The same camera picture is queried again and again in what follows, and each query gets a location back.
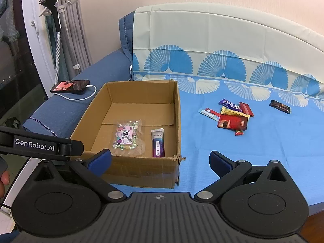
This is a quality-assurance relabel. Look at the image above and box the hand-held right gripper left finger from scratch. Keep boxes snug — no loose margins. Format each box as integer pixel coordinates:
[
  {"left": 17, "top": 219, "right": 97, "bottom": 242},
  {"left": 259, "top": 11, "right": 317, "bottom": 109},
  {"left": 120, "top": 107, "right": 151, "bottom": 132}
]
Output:
[{"left": 32, "top": 149, "right": 127, "bottom": 203}]

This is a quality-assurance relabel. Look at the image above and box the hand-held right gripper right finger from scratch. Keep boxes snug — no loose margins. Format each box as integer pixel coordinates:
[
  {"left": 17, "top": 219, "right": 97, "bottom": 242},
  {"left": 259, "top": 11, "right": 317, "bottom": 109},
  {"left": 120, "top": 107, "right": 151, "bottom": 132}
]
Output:
[{"left": 193, "top": 150, "right": 292, "bottom": 203}]

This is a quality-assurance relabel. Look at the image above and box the large dark red pouch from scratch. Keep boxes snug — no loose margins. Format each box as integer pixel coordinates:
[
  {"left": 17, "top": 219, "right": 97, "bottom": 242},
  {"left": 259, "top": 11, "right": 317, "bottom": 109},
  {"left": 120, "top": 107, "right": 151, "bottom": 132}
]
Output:
[{"left": 217, "top": 114, "right": 250, "bottom": 131}]

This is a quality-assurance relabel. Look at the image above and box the brown cardboard box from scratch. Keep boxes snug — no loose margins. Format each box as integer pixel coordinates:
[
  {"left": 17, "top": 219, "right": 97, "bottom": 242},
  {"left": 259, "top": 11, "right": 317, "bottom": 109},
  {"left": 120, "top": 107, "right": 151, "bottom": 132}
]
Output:
[{"left": 69, "top": 79, "right": 186, "bottom": 189}]

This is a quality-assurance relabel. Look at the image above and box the yellow snack bar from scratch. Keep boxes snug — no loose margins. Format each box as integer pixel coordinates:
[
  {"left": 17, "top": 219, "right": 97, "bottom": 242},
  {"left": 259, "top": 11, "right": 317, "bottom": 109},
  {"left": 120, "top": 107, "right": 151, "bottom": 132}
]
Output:
[{"left": 221, "top": 106, "right": 251, "bottom": 118}]

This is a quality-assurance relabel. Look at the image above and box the light blue snack bar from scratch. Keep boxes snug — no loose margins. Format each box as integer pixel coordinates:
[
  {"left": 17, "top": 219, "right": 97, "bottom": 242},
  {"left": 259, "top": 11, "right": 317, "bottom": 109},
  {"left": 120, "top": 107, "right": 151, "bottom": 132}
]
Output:
[{"left": 199, "top": 108, "right": 221, "bottom": 121}]

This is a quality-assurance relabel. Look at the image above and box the purple snack bar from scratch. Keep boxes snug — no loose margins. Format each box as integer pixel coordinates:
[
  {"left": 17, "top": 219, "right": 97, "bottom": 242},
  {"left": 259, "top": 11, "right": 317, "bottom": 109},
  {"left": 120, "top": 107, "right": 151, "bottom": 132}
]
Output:
[{"left": 219, "top": 99, "right": 242, "bottom": 112}]

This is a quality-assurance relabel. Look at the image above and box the red snack packet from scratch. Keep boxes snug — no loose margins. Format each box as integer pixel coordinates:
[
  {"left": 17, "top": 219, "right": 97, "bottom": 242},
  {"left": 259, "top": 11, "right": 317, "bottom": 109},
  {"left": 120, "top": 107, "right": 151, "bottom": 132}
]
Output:
[{"left": 239, "top": 102, "right": 254, "bottom": 118}]

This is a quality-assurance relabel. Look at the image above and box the dark brown snack bar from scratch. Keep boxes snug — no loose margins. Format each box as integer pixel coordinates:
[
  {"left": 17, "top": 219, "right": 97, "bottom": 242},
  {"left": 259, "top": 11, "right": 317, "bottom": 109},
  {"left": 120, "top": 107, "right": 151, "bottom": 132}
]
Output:
[{"left": 269, "top": 100, "right": 291, "bottom": 114}]

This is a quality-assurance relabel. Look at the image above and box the person's left hand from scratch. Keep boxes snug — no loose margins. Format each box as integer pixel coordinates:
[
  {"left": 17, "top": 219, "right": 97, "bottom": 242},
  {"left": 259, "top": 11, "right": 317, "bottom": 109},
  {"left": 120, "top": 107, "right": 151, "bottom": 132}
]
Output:
[{"left": 0, "top": 169, "right": 11, "bottom": 199}]

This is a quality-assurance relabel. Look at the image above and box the blue fan-patterned cloth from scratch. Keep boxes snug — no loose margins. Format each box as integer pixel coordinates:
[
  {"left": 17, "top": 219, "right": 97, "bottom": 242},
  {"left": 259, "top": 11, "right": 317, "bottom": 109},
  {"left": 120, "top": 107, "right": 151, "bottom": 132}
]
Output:
[{"left": 109, "top": 2, "right": 324, "bottom": 208}]

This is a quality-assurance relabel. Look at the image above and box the clear candy bag pink label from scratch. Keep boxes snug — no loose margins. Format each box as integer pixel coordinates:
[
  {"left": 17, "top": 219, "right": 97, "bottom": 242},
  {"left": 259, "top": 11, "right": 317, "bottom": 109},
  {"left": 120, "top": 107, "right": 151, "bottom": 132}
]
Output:
[{"left": 111, "top": 119, "right": 147, "bottom": 157}]

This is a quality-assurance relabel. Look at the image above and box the blue sofa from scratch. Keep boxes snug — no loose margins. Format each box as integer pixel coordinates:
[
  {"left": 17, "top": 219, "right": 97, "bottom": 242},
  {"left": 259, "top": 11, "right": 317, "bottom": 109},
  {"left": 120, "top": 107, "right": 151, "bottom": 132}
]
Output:
[{"left": 21, "top": 11, "right": 137, "bottom": 142}]

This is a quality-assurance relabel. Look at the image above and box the purple and white packet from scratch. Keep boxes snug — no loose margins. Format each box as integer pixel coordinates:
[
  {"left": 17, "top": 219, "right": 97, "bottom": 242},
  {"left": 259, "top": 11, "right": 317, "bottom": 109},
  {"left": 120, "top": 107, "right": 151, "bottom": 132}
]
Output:
[{"left": 151, "top": 129, "right": 166, "bottom": 158}]

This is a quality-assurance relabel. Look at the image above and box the black smartphone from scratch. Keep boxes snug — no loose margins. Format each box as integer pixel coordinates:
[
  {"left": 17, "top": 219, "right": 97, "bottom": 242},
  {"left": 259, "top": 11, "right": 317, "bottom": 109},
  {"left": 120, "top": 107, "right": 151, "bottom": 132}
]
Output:
[{"left": 50, "top": 80, "right": 91, "bottom": 95}]

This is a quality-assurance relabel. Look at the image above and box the grey curtain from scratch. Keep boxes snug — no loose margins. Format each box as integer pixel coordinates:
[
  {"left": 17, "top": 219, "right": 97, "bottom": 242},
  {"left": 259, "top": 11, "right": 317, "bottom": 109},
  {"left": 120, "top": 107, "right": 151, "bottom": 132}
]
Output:
[{"left": 42, "top": 0, "right": 93, "bottom": 81}]

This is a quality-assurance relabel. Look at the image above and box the black garment steamer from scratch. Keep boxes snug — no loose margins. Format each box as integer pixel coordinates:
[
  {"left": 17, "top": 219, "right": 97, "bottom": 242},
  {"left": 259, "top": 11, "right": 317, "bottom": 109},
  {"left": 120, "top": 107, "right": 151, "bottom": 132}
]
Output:
[{"left": 39, "top": 0, "right": 62, "bottom": 81}]

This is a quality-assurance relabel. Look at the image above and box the white charging cable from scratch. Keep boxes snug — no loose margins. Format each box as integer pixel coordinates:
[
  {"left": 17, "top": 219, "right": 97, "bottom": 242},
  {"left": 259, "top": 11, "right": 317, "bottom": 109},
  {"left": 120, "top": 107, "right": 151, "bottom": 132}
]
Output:
[{"left": 54, "top": 84, "right": 97, "bottom": 101}]

